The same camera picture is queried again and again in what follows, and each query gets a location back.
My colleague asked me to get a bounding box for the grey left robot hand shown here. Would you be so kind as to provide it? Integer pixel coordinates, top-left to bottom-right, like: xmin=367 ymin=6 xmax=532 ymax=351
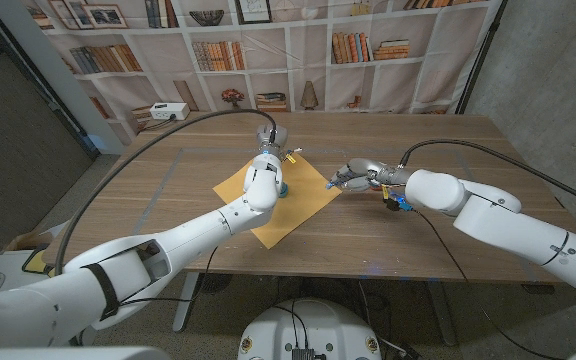
xmin=255 ymin=123 xmax=289 ymax=161

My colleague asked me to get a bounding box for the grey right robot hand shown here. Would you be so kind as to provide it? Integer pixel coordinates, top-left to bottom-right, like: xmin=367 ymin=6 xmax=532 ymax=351
xmin=325 ymin=157 xmax=413 ymax=194

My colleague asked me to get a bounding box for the yellow felt sheet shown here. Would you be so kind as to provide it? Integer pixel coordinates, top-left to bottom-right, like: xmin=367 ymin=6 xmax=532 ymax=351
xmin=211 ymin=152 xmax=343 ymax=250

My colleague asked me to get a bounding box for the printed bookshelf backdrop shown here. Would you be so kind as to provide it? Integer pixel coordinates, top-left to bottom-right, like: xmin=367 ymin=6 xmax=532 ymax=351
xmin=20 ymin=0 xmax=507 ymax=146

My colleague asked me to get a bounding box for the white power strip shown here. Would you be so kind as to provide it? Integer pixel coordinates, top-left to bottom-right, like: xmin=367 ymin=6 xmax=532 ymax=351
xmin=149 ymin=102 xmax=191 ymax=122

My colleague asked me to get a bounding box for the black round floor object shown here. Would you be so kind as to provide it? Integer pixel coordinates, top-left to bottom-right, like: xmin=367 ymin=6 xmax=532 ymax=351
xmin=198 ymin=273 xmax=234 ymax=295

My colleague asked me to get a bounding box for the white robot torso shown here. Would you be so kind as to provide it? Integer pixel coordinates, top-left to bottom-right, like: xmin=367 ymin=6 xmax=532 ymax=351
xmin=237 ymin=298 xmax=383 ymax=360

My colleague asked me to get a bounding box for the grey table leg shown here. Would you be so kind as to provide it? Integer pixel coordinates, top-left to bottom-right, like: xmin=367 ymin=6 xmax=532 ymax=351
xmin=172 ymin=272 xmax=202 ymax=334
xmin=425 ymin=280 xmax=457 ymax=346

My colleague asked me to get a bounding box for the black backdrop stand pole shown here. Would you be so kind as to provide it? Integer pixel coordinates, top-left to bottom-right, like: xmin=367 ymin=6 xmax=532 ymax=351
xmin=455 ymin=0 xmax=509 ymax=115

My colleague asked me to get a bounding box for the black hub box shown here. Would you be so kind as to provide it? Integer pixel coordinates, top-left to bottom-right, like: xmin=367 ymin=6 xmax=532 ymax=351
xmin=291 ymin=348 xmax=327 ymax=360

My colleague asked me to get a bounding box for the dark perforated partition panel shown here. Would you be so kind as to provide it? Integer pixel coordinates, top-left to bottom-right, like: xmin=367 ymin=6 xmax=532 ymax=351
xmin=0 ymin=0 xmax=100 ymax=266

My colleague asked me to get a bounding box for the yellow and black floor item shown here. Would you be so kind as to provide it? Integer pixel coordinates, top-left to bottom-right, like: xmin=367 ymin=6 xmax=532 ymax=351
xmin=21 ymin=244 xmax=64 ymax=276

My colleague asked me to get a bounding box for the brown cardboard box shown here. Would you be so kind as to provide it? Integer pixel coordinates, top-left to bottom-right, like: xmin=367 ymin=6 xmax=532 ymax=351
xmin=5 ymin=229 xmax=59 ymax=252

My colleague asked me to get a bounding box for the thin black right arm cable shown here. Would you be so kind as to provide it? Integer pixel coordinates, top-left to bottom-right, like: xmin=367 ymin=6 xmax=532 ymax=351
xmin=411 ymin=208 xmax=567 ymax=360

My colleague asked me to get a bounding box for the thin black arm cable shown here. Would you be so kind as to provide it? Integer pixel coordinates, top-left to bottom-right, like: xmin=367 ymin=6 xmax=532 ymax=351
xmin=117 ymin=244 xmax=219 ymax=306
xmin=411 ymin=208 xmax=567 ymax=360

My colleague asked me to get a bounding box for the black power strip cable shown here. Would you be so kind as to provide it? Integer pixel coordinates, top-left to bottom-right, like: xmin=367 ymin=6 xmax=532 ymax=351
xmin=142 ymin=115 xmax=177 ymax=132

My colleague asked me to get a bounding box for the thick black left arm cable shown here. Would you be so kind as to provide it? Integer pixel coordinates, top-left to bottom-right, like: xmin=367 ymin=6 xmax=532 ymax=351
xmin=53 ymin=108 xmax=278 ymax=276

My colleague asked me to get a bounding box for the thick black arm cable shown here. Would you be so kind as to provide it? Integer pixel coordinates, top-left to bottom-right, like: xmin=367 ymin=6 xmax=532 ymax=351
xmin=398 ymin=138 xmax=576 ymax=214
xmin=53 ymin=108 xmax=278 ymax=276

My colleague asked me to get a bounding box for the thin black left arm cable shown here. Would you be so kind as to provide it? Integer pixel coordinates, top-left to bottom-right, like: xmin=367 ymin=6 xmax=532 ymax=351
xmin=117 ymin=244 xmax=219 ymax=306

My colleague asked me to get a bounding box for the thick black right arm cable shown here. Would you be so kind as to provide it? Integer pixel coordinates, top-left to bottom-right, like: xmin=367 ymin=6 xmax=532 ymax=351
xmin=398 ymin=138 xmax=576 ymax=214

